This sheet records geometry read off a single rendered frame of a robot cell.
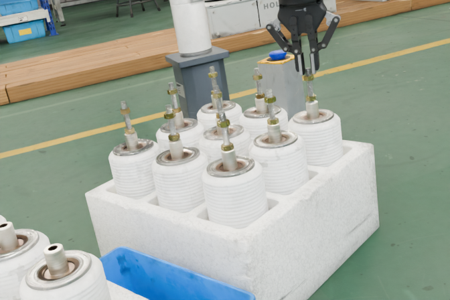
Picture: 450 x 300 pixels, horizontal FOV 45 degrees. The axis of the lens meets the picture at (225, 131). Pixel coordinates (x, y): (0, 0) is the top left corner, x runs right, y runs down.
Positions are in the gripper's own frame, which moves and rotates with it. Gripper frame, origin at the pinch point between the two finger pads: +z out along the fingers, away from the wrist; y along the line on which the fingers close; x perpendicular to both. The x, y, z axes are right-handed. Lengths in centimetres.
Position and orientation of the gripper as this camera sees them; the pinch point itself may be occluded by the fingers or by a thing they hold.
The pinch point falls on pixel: (307, 63)
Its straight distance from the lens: 99.1
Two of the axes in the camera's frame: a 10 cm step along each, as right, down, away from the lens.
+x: -2.8, 3.6, -8.9
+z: 1.5, 9.3, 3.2
